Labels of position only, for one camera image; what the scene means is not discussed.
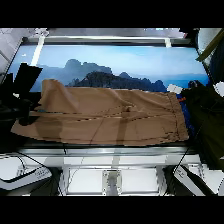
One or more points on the tan trousers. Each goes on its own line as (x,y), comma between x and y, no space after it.
(110,116)

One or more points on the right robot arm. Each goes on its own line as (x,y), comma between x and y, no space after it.
(186,180)

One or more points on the silver frame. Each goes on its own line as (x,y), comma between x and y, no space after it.
(133,160)

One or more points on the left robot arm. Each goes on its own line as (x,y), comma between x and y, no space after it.
(23,80)

